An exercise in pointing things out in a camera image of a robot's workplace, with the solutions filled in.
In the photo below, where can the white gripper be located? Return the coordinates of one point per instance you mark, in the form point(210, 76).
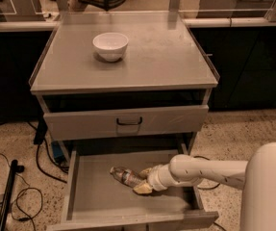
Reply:
point(154, 177)

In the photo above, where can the clear plastic water bottle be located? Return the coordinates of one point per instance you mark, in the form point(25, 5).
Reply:
point(125, 176)

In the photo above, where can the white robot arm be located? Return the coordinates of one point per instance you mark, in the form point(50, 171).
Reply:
point(256, 178)

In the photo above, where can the grey open middle drawer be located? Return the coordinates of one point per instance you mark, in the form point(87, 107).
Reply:
point(95, 201)

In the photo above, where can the grey top drawer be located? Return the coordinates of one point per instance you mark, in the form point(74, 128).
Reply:
point(102, 124)

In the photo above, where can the grey drawer cabinet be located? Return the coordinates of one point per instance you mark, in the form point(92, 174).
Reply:
point(163, 65)

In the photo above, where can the black metal stand bar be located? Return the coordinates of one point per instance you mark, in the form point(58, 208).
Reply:
point(6, 201)

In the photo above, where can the white ceramic bowl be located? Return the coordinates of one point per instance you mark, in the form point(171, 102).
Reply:
point(110, 46)

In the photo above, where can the black drawer handle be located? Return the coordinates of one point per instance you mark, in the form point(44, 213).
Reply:
point(129, 122)

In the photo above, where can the white ledge rail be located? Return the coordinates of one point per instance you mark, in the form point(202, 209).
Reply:
point(34, 26)

